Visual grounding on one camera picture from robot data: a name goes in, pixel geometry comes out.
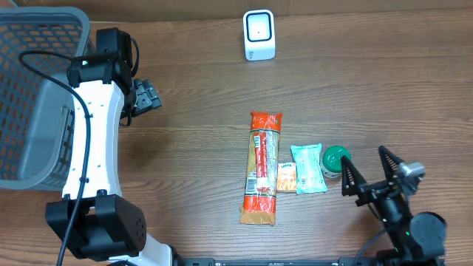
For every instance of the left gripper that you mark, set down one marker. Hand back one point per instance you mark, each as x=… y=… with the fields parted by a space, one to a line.
x=146 y=97

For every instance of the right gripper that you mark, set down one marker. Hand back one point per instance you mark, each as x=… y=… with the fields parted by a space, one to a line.
x=376 y=188

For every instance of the green lid jar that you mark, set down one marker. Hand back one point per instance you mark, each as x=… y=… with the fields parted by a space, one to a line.
x=331 y=161

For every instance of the teal tissue packet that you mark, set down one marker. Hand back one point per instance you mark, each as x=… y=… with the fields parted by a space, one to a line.
x=309 y=178

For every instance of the small orange snack packet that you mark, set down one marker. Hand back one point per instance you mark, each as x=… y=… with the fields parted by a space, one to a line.
x=286 y=178

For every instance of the orange spaghetti package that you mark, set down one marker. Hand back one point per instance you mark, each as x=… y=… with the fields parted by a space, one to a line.
x=259 y=201

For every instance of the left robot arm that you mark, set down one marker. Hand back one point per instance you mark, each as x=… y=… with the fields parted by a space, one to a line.
x=92 y=219

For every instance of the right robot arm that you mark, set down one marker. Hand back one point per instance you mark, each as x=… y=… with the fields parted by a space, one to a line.
x=416 y=239

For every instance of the white barcode scanner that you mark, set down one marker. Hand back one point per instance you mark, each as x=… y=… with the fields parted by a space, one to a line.
x=259 y=35

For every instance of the grey plastic shopping basket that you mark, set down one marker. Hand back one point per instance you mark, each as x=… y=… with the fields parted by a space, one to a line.
x=37 y=116

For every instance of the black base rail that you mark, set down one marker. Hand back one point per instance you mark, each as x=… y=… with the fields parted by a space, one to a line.
x=343 y=261

